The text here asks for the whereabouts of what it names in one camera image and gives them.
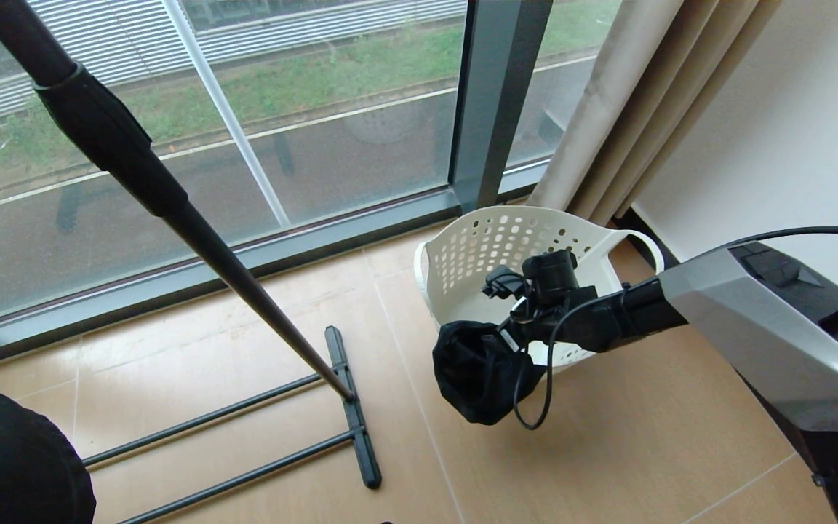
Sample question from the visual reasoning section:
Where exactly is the black garment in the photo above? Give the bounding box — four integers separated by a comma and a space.
431, 320, 548, 427
0, 375, 98, 524

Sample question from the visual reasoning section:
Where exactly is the white laundry basket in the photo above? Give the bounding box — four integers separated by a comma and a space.
413, 205, 666, 376

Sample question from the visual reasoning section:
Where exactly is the black clothes rack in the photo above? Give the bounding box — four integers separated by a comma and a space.
0, 0, 383, 524

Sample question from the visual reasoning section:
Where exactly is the window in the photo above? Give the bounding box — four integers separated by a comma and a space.
0, 0, 623, 366

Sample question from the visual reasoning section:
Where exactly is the beige curtain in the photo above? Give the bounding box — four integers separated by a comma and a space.
524, 0, 785, 228

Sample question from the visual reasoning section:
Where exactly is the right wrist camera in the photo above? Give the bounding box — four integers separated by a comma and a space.
482, 265, 530, 301

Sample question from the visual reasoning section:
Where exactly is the black cable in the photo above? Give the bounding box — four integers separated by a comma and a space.
511, 290, 612, 431
703, 226, 838, 257

